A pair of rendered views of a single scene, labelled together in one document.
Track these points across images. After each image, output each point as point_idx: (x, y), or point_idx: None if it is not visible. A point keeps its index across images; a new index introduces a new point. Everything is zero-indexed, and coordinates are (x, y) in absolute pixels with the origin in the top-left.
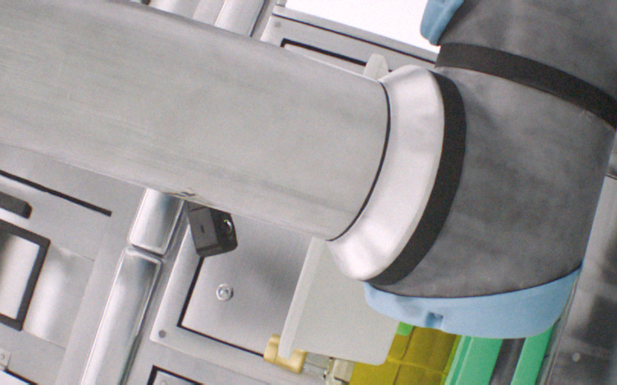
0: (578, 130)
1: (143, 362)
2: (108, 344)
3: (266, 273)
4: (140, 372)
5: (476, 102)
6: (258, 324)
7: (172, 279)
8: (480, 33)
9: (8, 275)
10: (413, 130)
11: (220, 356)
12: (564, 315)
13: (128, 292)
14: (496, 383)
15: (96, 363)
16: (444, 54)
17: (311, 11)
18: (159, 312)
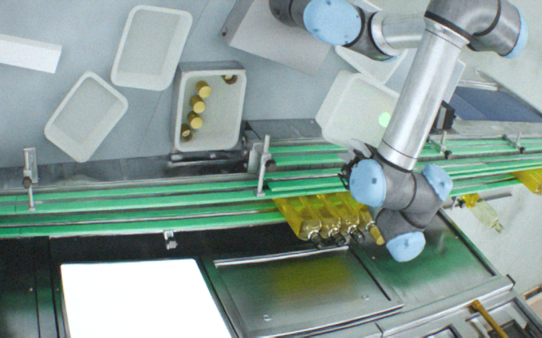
0: None
1: (410, 309)
2: (418, 314)
3: (346, 292)
4: (414, 308)
5: (369, 14)
6: (364, 284)
7: (379, 310)
8: (357, 12)
9: None
10: (387, 13)
11: (386, 285)
12: (314, 140)
13: (397, 320)
14: (347, 151)
15: (428, 313)
16: (362, 24)
17: (225, 328)
18: (393, 306)
